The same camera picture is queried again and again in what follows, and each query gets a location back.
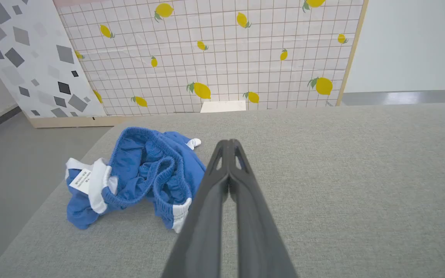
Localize grey fabric sofa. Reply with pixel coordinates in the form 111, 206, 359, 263
0, 103, 445, 278

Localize lemon print grid panel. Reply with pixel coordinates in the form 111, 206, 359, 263
53, 0, 370, 116

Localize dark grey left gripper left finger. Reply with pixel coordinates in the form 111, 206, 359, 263
161, 139, 231, 278

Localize blue and white shorts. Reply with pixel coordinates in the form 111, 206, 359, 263
65, 127, 207, 234

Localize grey terrazzo pattern panel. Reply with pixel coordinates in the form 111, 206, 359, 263
0, 0, 108, 119

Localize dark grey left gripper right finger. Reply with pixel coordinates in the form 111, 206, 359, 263
228, 139, 298, 278

